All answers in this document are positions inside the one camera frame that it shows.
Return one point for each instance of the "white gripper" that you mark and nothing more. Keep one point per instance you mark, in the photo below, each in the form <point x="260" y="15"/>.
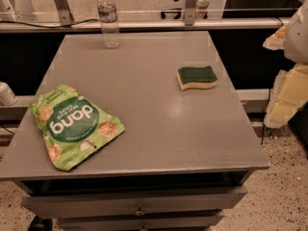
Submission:
<point x="297" y="38"/>

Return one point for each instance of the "white spray bottle background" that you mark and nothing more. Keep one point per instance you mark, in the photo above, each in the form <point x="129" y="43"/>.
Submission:
<point x="202" y="2"/>

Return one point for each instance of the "grey drawer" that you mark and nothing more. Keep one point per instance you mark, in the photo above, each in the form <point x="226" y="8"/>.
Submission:
<point x="148" y="221"/>
<point x="134" y="203"/>

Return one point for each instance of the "upper grey drawer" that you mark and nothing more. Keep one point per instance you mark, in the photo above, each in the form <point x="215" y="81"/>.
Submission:
<point x="134" y="203"/>

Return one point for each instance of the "lower grey drawer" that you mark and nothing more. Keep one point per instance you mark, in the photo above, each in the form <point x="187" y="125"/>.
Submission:
<point x="148" y="221"/>

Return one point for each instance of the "grey cabinet with drawers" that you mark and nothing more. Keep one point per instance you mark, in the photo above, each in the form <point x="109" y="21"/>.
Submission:
<point x="174" y="139"/>

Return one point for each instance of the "clear plastic water bottle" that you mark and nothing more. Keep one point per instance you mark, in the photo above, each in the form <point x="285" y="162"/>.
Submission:
<point x="109" y="24"/>

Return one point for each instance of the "green and yellow sponge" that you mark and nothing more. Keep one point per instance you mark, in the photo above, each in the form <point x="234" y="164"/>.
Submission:
<point x="192" y="77"/>

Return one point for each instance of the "green dang chips bag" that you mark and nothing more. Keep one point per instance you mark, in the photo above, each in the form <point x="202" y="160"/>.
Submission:
<point x="73" y="127"/>

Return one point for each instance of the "metal rail frame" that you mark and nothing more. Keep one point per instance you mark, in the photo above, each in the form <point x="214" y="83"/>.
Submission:
<point x="57" y="15"/>

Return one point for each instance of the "white cylinder at left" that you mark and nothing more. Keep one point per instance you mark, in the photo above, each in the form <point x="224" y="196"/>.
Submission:
<point x="7" y="97"/>

